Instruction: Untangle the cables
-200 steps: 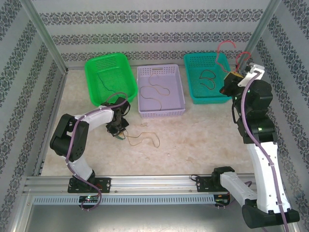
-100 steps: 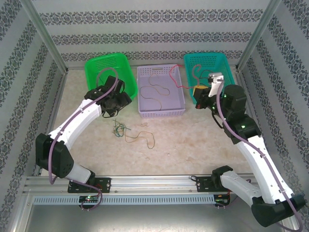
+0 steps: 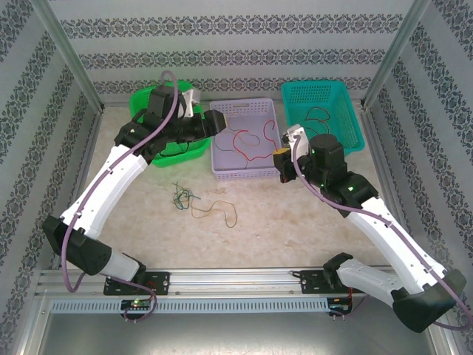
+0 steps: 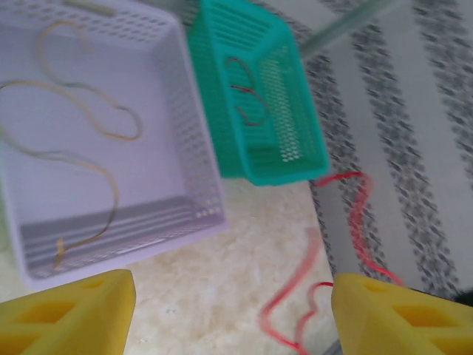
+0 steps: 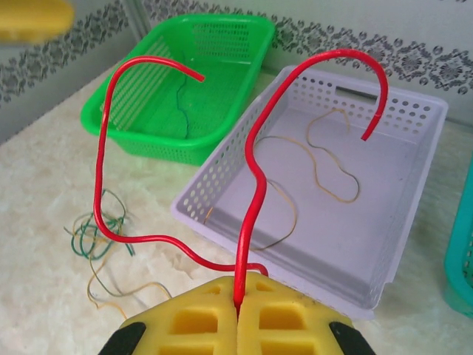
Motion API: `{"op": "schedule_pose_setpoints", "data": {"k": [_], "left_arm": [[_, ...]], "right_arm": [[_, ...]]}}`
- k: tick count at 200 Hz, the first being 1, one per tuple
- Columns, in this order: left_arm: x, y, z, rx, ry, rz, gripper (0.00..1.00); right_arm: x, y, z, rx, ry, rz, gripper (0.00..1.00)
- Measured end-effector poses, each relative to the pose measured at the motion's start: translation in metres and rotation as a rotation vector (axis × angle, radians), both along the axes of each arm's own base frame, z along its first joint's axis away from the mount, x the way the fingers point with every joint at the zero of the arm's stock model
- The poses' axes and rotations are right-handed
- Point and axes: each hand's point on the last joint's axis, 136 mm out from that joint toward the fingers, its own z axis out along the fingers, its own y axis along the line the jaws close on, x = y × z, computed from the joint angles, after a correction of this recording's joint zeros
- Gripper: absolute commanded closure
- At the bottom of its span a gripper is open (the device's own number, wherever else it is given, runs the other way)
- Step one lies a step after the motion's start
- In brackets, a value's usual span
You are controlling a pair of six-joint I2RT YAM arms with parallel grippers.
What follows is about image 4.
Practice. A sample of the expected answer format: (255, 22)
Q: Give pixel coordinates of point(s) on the teal plastic basket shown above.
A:
(266, 177)

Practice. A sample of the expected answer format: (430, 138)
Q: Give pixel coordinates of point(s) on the lavender plastic basket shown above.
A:
(148, 92)

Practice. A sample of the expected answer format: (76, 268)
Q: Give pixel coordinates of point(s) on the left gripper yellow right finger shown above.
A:
(399, 325)

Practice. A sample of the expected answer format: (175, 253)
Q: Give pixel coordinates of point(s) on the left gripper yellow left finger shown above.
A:
(74, 314)

